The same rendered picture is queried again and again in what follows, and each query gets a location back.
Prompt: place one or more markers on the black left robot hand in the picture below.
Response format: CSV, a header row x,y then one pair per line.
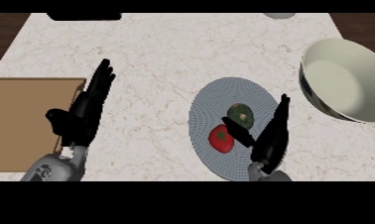
x,y
87,109

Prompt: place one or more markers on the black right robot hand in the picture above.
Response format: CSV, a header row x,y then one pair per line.
x,y
273,129

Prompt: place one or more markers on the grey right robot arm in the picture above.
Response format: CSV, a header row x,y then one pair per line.
x,y
266,174

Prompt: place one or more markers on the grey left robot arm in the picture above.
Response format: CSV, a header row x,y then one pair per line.
x,y
56,167

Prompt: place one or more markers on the green round squash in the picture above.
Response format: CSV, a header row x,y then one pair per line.
x,y
241,115

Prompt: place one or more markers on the round grey woven placemat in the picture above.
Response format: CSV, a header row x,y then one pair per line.
x,y
229,102

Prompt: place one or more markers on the large cream bowl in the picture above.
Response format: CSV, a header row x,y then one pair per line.
x,y
341,79

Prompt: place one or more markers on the red tomato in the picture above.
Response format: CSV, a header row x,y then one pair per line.
x,y
220,139

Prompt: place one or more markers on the brown wooden cutting board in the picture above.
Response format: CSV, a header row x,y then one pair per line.
x,y
30,122

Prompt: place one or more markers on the black appliance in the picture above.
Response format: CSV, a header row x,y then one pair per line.
x,y
84,16

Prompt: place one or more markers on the grey round object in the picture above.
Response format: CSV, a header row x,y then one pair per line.
x,y
279,15

